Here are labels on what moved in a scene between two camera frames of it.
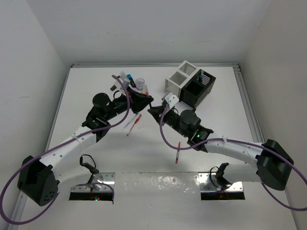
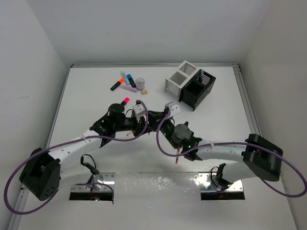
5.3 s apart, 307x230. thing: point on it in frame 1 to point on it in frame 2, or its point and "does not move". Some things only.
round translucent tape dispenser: (139, 83) does not move
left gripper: (138, 101) to (138, 127)
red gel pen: (178, 153) does not move
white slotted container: (174, 84) does not move
